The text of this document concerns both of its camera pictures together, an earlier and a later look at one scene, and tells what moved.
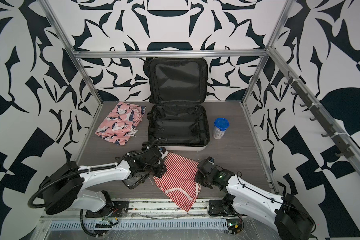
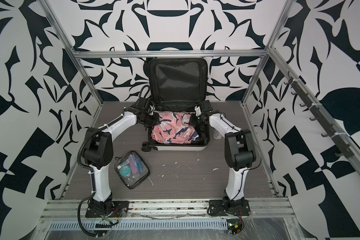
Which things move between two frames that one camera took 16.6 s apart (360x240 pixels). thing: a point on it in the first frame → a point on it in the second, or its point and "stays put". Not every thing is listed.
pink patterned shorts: (119, 125) → (172, 129)
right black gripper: (198, 177) → (193, 122)
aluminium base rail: (154, 210) stays put
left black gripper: (163, 171) → (157, 122)
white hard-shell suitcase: (178, 118) stays put
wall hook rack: (343, 146) stays put
